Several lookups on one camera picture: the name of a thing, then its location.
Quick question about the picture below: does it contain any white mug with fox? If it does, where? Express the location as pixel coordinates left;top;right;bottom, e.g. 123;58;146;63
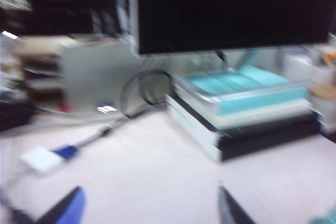
309;82;336;133

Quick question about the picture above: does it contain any black monitor cable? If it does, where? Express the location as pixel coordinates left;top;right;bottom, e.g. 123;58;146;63
120;68;174;119

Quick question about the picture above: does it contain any brown wooden cabinet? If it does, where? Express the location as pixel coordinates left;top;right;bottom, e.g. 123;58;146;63
17;37;66;99

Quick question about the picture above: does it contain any teal hardcover book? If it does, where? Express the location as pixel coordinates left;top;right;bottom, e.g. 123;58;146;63
173;82;310;116

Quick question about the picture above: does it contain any black AOC monitor with stand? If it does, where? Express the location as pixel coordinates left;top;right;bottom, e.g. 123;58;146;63
128;0;336;105

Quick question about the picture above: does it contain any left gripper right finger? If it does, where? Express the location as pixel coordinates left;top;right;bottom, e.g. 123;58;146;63
217;184;257;224

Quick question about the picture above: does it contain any white adapter box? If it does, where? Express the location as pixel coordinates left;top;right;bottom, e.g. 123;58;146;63
19;145;64;176

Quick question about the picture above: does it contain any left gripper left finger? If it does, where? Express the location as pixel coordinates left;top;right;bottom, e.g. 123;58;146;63
36;186;87;224

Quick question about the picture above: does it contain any blue VGA connector cable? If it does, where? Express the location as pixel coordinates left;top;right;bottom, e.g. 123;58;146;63
52;118;127;161

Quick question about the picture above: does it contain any white book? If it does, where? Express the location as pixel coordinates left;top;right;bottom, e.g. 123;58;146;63
170;90;316;130

